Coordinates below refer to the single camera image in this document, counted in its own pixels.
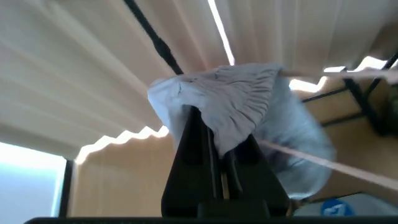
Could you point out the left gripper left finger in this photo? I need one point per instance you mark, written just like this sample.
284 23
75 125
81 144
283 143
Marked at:
189 174

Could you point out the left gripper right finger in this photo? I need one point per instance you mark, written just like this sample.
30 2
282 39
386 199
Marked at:
258 180

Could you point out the pale grey shorts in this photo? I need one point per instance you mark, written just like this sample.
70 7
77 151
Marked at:
236 99

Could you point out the pink clothes hanger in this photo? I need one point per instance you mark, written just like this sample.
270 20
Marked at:
342 168

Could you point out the black clothes rack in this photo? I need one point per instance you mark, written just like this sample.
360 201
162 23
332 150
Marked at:
161 49

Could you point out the beige curtain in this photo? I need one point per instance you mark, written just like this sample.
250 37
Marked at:
77 77

